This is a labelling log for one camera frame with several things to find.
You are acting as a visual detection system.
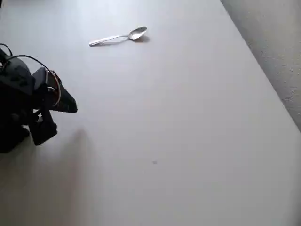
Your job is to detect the silver metal spoon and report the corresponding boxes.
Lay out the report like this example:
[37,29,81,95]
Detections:
[88,26,148,47]

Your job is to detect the orange and white servo wires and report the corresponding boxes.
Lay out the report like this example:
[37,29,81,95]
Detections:
[46,70,63,107]

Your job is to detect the thin black servo wire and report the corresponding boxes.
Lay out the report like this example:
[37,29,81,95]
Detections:
[0,43,49,72]

